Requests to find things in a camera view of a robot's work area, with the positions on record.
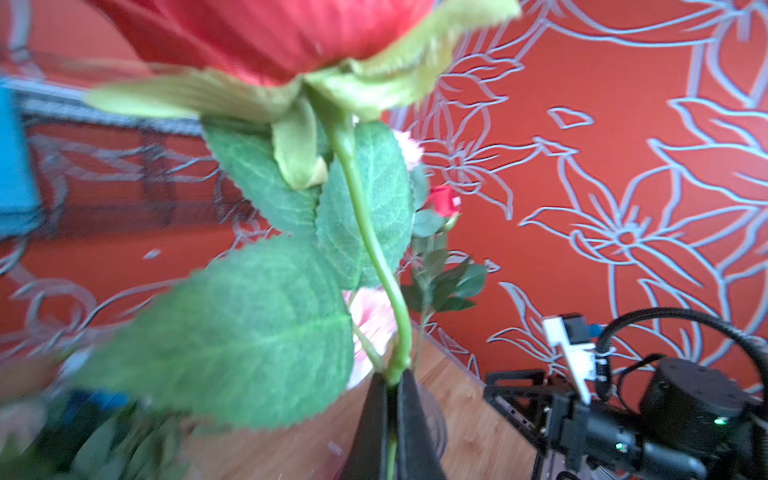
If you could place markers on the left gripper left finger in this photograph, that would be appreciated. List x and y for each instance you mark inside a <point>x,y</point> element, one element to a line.
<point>367,459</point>

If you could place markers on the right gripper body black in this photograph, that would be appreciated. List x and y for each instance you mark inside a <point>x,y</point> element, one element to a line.
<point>574,440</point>

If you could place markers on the purple ribbed glass vase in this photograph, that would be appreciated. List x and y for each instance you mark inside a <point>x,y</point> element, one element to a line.
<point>436,423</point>

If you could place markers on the red rose flower stem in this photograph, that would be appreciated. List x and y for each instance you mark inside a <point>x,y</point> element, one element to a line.
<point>289,95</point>

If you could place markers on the black wire wall basket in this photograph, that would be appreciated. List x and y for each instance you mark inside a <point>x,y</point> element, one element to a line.
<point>101,174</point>

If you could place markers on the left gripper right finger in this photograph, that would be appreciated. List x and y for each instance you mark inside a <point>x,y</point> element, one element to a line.
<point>415,458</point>

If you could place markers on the blue flat box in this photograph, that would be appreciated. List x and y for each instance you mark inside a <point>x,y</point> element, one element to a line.
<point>21,203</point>

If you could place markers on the pink peony flower stem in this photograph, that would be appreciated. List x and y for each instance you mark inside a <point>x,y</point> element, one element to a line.
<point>374,328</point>

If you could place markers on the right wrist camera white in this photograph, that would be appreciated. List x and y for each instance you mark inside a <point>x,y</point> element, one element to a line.
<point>574,336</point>

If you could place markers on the mixed flower bunch on table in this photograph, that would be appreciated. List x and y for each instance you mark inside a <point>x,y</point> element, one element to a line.
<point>52,431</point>

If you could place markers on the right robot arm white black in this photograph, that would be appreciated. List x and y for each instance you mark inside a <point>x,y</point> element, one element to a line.
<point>692,422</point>

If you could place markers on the pink carnation spray stem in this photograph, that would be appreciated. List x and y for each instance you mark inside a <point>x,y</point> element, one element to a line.
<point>436,285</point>

